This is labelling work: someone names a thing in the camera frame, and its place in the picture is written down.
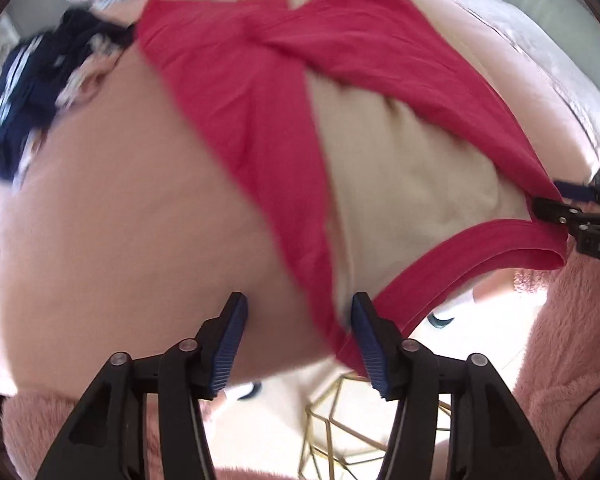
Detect pink bed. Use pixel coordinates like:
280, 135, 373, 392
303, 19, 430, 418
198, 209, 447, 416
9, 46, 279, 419
0, 0, 600, 401

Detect gold wire basket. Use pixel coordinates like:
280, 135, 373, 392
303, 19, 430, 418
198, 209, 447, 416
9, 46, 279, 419
297, 372, 453, 480

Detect pink fluffy robe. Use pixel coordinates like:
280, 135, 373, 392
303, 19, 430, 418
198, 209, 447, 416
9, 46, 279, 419
0, 240, 600, 480

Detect pink and cream shirt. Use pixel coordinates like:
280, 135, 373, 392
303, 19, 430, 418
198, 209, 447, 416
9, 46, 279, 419
135, 0, 568, 376

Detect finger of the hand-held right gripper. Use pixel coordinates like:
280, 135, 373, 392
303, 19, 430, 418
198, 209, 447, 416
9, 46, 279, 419
554, 180, 600, 203
531, 196, 586, 227

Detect navy striped clothes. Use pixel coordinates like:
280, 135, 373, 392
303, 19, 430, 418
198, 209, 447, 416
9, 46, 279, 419
0, 7, 136, 181

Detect long pale pink pillow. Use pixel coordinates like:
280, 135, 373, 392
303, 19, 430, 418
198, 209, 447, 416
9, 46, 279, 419
395, 0, 600, 171

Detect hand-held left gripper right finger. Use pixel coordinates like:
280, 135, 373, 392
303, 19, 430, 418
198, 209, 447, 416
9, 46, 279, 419
350, 291, 563, 480

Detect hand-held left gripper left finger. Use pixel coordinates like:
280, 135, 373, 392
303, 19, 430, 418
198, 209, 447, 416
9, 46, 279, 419
39, 291, 251, 480

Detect light printed cloth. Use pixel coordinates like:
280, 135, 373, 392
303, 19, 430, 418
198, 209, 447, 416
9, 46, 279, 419
55, 35, 126, 111

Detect black cable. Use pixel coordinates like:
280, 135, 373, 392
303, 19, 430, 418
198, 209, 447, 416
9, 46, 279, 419
555, 375, 600, 480

